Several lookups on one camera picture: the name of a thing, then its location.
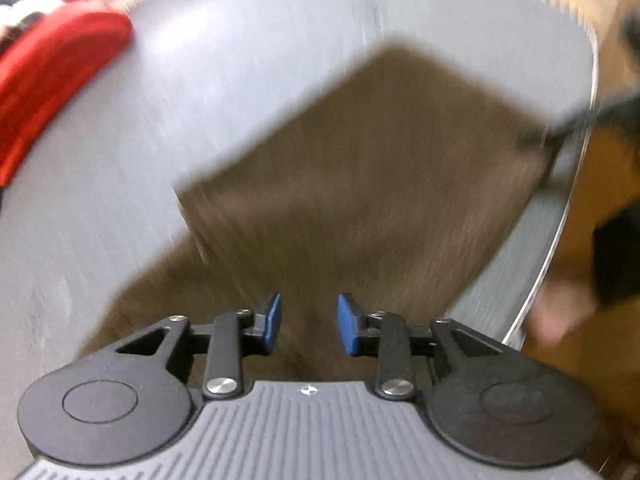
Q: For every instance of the red quilted comforter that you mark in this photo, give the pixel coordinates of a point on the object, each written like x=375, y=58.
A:
x=45, y=85

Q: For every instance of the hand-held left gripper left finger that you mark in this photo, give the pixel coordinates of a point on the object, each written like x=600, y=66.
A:
x=272, y=322

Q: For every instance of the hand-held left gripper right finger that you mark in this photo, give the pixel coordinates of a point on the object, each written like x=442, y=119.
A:
x=347, y=322

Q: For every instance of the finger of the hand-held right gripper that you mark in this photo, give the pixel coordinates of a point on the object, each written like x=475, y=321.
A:
x=560, y=130

